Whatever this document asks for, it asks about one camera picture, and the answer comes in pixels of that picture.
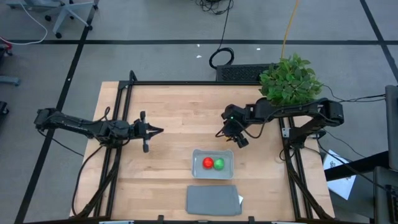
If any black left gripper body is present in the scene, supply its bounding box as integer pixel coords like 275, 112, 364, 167
132, 111, 150, 154

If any green leafy plant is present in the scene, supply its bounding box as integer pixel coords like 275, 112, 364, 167
258, 53, 324, 106

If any grey tupperware lid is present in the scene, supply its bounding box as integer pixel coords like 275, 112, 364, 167
185, 185, 243, 217

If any black coiled floor cable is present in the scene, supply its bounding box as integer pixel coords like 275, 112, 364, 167
208, 0, 234, 70

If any white paper sheet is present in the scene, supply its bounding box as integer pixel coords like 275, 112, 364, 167
323, 149, 357, 200

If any black mesh box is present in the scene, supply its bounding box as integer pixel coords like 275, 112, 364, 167
215, 63, 277, 83

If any white floor cable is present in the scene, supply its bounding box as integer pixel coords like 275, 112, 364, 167
0, 2, 48, 46

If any black cable to panel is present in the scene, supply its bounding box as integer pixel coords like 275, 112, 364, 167
323, 83, 386, 105

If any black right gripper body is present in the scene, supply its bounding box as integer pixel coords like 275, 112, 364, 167
222, 105, 249, 149

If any red object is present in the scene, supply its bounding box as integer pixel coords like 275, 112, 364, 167
0, 36, 13, 50

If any black aluminium table frame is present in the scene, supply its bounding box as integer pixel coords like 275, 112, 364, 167
70, 70, 335, 224

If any grey tupperware container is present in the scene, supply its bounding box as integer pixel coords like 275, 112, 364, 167
191, 148, 234, 180

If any black tangled cable bundle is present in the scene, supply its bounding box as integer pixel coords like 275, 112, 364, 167
195, 0, 234, 16

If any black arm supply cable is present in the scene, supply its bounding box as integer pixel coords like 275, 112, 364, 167
317, 139, 386, 190
71, 144, 105, 217

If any grey office chair base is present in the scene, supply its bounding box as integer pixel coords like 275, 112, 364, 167
4, 0, 100, 40

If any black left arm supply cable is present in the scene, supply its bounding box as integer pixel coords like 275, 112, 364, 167
71, 144, 105, 217

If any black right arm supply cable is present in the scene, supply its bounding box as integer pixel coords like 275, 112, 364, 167
317, 139, 386, 190

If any grey furniture foot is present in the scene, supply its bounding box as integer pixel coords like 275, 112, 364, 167
0, 75, 21, 87

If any grey upright panel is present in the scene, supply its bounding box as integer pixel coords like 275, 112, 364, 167
384, 84, 398, 172

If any yellow floor cable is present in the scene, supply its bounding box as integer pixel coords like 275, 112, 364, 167
280, 0, 300, 59

